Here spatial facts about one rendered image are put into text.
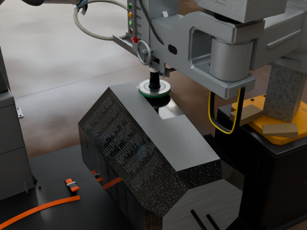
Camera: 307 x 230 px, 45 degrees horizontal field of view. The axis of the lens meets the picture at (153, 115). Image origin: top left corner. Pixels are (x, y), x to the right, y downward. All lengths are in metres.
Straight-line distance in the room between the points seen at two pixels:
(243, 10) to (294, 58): 0.81
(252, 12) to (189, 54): 0.49
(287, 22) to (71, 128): 2.44
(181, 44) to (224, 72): 0.31
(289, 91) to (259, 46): 0.64
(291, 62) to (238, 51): 0.61
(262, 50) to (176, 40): 0.45
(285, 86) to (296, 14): 0.51
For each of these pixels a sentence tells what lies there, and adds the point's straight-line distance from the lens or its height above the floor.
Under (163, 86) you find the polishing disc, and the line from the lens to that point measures 2.51.
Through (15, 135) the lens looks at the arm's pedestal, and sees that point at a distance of 2.85.
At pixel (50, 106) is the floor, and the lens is 4.20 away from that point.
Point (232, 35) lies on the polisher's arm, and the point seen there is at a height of 1.53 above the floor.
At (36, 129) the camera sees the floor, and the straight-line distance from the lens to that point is 3.86.
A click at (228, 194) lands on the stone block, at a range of 2.06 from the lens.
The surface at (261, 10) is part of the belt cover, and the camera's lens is 1.63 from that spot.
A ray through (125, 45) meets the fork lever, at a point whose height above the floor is 1.14.
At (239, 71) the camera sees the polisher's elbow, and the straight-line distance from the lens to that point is 1.79.
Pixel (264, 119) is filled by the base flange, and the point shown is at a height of 0.78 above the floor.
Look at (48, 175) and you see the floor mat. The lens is 3.25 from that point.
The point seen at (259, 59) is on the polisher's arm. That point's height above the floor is 1.36.
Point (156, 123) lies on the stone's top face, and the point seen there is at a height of 0.87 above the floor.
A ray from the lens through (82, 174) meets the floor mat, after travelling 3.19.
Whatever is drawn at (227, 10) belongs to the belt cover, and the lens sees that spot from 1.63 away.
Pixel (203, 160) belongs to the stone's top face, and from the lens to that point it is 1.96.
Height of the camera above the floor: 2.10
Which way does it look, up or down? 33 degrees down
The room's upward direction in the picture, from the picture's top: straight up
